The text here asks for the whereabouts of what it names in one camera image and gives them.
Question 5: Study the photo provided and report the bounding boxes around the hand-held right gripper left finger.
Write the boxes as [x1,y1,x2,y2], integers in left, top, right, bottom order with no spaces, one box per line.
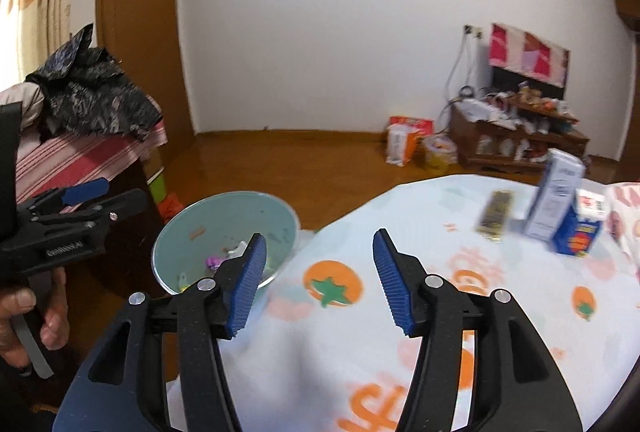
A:
[59,233,268,432]

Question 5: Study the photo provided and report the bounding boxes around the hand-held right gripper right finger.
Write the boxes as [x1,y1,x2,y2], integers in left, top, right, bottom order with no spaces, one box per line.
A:
[372,228,583,432]

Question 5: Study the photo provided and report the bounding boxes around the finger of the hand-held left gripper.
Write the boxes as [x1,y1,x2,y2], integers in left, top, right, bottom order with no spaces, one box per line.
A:
[17,177,111,216]
[35,189,149,235]

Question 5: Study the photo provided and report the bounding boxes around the light blue trash bin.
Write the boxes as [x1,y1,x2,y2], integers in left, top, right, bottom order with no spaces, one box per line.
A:
[151,191,301,295]

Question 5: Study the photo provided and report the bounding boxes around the person's left hand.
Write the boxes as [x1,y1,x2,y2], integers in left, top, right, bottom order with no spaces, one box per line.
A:
[0,267,72,373]

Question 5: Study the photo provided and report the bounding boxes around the red striped blanket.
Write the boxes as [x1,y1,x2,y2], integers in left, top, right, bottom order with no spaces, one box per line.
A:
[15,119,168,213]

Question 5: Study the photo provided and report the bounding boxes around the green plastic container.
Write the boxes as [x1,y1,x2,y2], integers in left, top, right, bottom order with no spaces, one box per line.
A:
[150,172,168,204]

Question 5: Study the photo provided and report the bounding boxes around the orange cloth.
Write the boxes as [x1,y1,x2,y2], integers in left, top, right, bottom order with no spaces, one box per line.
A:
[159,192,183,225]

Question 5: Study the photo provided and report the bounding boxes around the black patterned cloth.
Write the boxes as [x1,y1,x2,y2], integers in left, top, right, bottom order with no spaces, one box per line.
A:
[25,23,163,140]

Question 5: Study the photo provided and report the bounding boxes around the pale pink quilt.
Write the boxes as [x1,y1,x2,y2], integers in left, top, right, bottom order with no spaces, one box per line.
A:
[0,82,48,133]

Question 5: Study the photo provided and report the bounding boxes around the dark gold snack packet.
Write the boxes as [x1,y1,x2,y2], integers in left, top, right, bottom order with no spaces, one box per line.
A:
[475,189,516,243]

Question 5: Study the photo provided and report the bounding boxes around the white orange paper bag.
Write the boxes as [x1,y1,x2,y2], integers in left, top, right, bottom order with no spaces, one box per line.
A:
[385,123,418,168]

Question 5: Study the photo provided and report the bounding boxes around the brown wooden television stand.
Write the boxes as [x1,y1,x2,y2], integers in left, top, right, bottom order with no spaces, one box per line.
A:
[450,97,591,175]

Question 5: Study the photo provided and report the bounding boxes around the orange cardboard box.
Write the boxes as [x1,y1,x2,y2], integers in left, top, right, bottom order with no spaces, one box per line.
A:
[389,115,435,138]

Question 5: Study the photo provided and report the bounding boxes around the brown door below window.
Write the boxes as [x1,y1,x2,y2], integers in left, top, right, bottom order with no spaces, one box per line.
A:
[95,0,196,148]

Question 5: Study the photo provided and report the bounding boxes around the tall white blue carton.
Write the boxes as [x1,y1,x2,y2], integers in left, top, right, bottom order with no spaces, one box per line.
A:
[522,149,587,240]

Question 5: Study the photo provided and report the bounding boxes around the small blue carton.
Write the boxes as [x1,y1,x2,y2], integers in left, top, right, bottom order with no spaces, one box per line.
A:
[551,189,610,257]

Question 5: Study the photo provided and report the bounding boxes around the black television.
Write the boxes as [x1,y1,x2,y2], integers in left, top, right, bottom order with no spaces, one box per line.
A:
[487,23,571,102]

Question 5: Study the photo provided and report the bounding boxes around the white blanket with pink hearts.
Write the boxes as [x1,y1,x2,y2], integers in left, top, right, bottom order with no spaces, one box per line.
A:
[605,182,640,283]

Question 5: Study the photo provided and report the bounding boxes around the pink white television cover cloth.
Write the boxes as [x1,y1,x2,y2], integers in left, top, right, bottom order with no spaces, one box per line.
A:
[488,23,571,88]

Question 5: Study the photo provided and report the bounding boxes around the brown wooden wardrobe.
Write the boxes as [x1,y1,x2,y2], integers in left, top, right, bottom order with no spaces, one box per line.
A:
[610,0,640,163]

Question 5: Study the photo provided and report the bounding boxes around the grey wrist strap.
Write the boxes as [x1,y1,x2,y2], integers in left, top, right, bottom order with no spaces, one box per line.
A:
[11,312,55,380]

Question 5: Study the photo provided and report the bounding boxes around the hanging cables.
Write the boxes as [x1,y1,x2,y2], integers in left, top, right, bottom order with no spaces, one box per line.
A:
[440,35,476,113]

